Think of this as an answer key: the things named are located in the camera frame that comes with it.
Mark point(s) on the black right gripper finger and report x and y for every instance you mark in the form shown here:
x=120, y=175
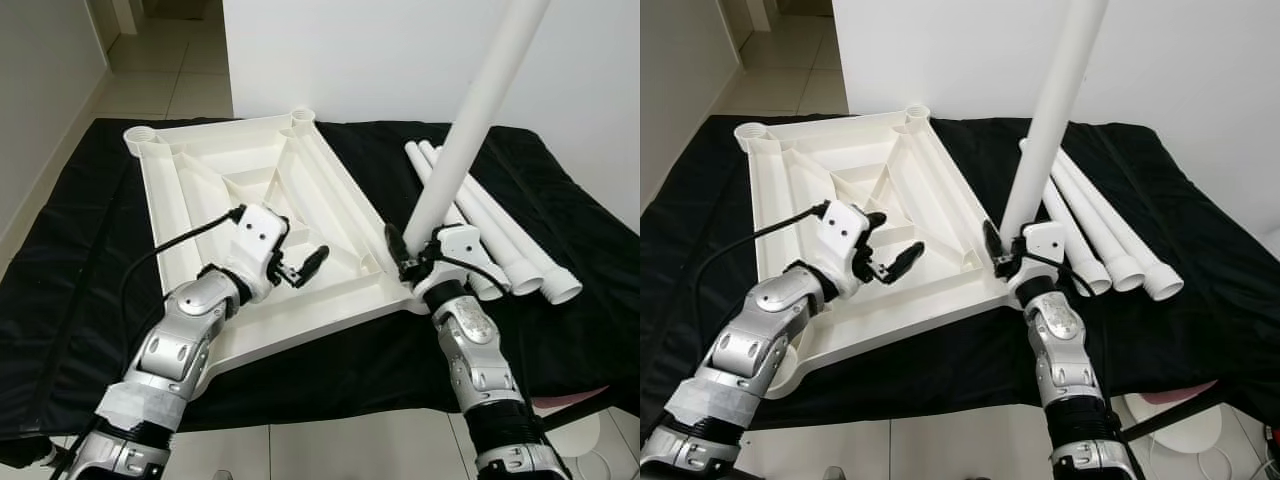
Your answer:
x=992, y=238
x=395, y=242

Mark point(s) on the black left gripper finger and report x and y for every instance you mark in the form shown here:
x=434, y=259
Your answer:
x=316, y=262
x=286, y=229
x=908, y=260
x=875, y=223

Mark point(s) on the white plastic table leg tube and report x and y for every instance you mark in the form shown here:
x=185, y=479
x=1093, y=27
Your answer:
x=499, y=240
x=1105, y=240
x=1050, y=130
x=1090, y=270
x=522, y=240
x=1140, y=250
x=418, y=165
x=470, y=130

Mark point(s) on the white plastic children table top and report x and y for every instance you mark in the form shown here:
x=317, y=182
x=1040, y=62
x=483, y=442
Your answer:
x=180, y=180
x=800, y=190

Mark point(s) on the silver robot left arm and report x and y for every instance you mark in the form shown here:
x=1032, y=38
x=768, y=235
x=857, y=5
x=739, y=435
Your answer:
x=760, y=340
x=185, y=330

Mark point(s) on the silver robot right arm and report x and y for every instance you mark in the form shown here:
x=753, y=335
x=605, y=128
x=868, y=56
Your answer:
x=1060, y=340
x=475, y=350

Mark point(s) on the black tablecloth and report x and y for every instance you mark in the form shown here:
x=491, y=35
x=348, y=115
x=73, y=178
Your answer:
x=80, y=300
x=1180, y=300

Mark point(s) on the pink flat board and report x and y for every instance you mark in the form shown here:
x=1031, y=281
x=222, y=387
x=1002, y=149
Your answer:
x=1185, y=390
x=575, y=393

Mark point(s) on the white round stand base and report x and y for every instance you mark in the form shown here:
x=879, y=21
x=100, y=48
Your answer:
x=575, y=440
x=1180, y=435

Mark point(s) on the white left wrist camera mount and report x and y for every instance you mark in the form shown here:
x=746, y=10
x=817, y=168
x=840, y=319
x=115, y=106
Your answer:
x=842, y=232
x=258, y=235

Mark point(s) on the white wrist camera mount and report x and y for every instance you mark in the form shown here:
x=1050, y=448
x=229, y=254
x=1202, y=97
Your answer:
x=1045, y=238
x=462, y=242
x=842, y=232
x=258, y=235

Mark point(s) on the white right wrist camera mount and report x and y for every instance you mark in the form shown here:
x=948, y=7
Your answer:
x=1045, y=238
x=462, y=242

